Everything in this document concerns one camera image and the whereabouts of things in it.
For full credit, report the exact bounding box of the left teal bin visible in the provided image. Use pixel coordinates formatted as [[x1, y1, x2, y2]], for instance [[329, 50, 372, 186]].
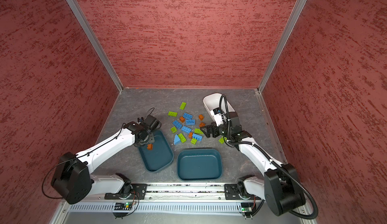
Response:
[[139, 130, 174, 173]]

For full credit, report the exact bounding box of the left aluminium corner post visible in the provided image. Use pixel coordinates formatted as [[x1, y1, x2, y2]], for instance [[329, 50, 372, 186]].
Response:
[[66, 0, 125, 93]]

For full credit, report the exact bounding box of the aluminium front rail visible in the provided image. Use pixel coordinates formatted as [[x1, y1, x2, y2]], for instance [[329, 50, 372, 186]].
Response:
[[61, 181, 306, 202]]

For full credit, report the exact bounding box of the teal bin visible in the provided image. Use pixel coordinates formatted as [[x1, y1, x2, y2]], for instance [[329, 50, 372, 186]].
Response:
[[177, 148, 223, 181], [139, 130, 174, 173]]

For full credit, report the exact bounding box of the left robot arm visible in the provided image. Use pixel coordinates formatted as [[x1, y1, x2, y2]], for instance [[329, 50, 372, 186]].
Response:
[[50, 115, 161, 204]]

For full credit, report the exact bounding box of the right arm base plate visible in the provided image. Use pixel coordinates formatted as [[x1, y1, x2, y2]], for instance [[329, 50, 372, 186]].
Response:
[[224, 184, 254, 200]]

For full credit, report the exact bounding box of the aluminium corner post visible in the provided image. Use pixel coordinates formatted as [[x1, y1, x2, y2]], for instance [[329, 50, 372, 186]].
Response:
[[66, 0, 125, 93], [258, 0, 307, 94]]

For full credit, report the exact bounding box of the right aluminium corner post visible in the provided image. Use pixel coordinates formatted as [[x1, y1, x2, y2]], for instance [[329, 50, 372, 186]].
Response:
[[258, 0, 307, 94]]

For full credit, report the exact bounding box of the right controller board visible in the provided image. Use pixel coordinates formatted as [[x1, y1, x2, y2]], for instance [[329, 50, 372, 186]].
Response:
[[240, 202, 257, 214]]

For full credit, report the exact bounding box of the green long brick top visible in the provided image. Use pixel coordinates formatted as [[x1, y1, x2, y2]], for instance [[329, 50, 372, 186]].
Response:
[[179, 102, 186, 110]]

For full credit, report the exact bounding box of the white plastic bin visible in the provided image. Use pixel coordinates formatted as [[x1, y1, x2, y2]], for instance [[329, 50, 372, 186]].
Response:
[[203, 93, 235, 120]]

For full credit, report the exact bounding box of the right teal bin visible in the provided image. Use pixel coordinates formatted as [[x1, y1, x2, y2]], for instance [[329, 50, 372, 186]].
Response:
[[177, 148, 223, 181]]

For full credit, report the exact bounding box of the blue slope brick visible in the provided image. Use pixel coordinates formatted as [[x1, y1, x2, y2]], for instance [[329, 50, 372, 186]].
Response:
[[173, 134, 181, 145]]

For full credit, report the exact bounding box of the left controller board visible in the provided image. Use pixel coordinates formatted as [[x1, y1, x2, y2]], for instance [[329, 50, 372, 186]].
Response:
[[113, 202, 132, 212]]

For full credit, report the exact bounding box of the green long brick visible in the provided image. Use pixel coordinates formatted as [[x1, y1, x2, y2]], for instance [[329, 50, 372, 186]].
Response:
[[168, 111, 177, 117], [177, 133, 186, 143], [194, 128, 204, 135], [179, 102, 186, 110], [218, 136, 227, 144]]

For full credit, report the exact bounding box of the controller board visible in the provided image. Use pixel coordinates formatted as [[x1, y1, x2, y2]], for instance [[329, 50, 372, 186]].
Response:
[[240, 202, 257, 214], [113, 202, 132, 212]]

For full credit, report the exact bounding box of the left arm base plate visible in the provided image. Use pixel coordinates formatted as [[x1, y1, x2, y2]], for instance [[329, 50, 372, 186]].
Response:
[[104, 184, 148, 200]]

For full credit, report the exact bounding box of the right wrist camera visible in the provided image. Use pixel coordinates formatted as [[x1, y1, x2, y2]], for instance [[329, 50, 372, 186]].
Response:
[[210, 107, 224, 126]]

